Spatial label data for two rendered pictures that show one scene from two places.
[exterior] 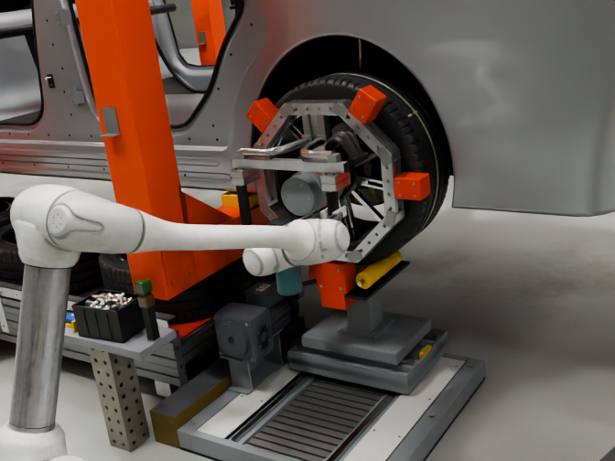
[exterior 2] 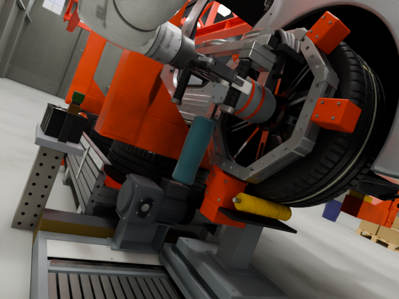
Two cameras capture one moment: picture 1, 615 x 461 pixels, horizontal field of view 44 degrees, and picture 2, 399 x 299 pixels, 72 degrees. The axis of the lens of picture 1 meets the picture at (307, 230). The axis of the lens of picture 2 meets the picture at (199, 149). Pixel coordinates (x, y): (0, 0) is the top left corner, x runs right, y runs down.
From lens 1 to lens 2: 1.73 m
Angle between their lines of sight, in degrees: 29
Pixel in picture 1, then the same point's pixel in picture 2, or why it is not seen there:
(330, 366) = (180, 272)
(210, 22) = not seen: hidden behind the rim
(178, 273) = (121, 124)
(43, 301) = not seen: outside the picture
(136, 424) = (30, 212)
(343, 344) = (199, 259)
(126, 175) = not seen: hidden behind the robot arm
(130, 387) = (44, 182)
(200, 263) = (144, 135)
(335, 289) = (215, 199)
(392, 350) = (231, 290)
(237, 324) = (133, 184)
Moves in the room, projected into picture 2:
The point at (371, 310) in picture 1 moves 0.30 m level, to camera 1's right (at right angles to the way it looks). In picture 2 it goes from (239, 248) to (319, 289)
